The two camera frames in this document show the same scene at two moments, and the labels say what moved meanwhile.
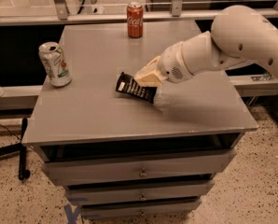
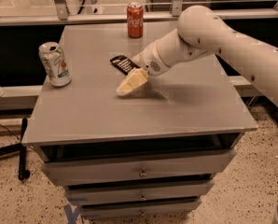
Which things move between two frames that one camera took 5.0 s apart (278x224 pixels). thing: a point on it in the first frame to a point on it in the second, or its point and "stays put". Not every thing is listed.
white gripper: [171, 64] to [148, 60]
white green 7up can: [54, 62] stays put
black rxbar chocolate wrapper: [129, 84] to [123, 63]
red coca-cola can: [135, 20] stays put
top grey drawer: [95, 172] stays put
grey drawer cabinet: [120, 157] stays put
